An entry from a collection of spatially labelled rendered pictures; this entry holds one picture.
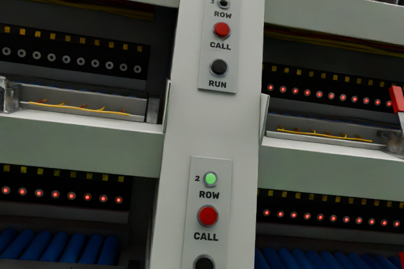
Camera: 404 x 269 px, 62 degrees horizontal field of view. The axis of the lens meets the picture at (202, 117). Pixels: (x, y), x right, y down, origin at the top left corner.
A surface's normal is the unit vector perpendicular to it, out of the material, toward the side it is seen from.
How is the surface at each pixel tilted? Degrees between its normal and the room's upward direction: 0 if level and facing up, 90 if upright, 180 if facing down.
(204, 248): 90
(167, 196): 90
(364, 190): 113
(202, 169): 90
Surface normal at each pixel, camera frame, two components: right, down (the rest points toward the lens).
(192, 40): 0.16, -0.25
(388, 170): 0.11, 0.14
